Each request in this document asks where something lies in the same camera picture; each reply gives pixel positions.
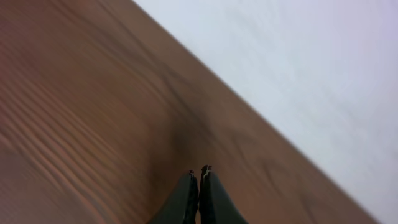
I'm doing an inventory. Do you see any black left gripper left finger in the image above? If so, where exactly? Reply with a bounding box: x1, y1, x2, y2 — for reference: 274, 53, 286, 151
147, 170, 198, 224

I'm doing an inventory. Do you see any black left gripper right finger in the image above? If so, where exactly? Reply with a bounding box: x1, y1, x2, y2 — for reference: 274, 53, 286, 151
198, 165, 248, 224

